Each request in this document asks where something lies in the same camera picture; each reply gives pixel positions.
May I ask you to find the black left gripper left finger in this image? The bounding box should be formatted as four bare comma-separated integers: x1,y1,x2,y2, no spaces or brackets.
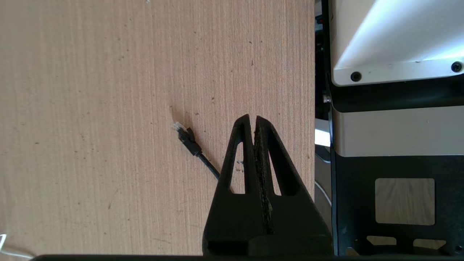
202,114,269,256

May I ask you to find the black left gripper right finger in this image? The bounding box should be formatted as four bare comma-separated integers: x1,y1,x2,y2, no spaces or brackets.
254,116,334,256

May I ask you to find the black ethernet cable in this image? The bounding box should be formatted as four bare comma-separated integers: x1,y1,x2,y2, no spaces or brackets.
172,122,221,181

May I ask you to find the white power cord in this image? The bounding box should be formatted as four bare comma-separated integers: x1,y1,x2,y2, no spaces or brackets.
0,234,35,259

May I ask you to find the white and black robot torso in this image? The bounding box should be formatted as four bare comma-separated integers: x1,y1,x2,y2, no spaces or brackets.
315,0,464,256

